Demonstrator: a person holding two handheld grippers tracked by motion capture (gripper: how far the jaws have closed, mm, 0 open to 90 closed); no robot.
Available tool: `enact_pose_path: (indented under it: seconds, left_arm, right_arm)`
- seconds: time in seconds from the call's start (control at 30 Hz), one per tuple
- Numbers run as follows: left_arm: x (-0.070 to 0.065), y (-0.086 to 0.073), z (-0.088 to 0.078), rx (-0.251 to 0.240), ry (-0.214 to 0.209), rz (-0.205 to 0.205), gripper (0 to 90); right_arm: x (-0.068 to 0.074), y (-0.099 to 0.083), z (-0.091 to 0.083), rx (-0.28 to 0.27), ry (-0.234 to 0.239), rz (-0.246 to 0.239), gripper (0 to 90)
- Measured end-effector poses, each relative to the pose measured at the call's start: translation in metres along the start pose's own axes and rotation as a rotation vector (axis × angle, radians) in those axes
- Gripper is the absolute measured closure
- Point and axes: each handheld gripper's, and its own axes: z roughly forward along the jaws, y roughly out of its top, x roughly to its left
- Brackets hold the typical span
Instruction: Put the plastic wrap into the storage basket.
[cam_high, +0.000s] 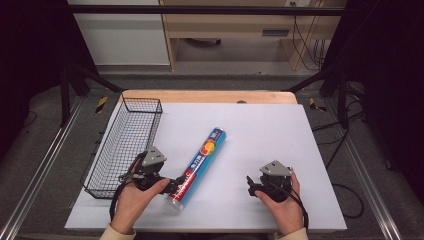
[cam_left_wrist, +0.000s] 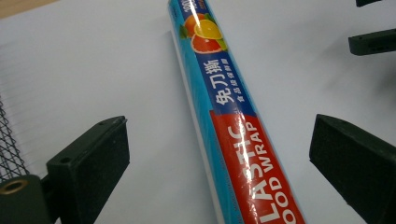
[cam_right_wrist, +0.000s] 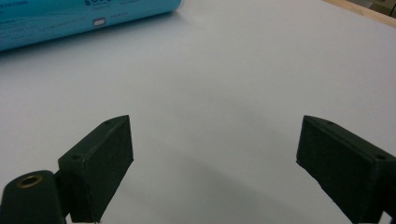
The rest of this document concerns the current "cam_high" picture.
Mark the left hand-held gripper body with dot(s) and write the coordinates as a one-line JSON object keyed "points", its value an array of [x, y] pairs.
{"points": [[151, 163]]}

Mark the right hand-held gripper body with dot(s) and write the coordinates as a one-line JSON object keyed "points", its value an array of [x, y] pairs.
{"points": [[276, 180]]}

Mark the blue cling film roll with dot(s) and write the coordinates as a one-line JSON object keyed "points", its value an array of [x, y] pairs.
{"points": [[200, 166]]}

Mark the person's right hand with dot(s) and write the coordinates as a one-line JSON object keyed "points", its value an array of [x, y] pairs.
{"points": [[286, 213]]}

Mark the person's left hand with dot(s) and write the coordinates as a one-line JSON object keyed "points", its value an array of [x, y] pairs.
{"points": [[133, 203]]}

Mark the white table mat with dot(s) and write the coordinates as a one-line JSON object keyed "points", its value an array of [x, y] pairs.
{"points": [[260, 140]]}

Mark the yellow clamp left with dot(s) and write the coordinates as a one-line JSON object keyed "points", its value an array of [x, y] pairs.
{"points": [[101, 104]]}

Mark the yellow clamp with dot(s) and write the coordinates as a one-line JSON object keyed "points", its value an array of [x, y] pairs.
{"points": [[101, 104], [315, 105]]}

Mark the yellow clamp right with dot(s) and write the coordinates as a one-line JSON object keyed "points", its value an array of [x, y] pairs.
{"points": [[315, 105]]}

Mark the wooden table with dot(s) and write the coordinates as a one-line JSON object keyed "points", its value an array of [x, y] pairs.
{"points": [[206, 96]]}

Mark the black metal stand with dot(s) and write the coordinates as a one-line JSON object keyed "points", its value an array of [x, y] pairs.
{"points": [[65, 96], [341, 96]]}

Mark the white cabinet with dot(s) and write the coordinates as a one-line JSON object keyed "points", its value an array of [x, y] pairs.
{"points": [[123, 36]]}

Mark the light wooden desk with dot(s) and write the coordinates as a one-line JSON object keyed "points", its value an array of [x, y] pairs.
{"points": [[230, 25]]}

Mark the black horizontal bar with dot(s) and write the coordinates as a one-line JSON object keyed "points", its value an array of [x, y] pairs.
{"points": [[200, 10]]}

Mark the aluminium floor rail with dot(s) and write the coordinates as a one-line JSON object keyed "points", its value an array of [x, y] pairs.
{"points": [[40, 166], [366, 173]]}

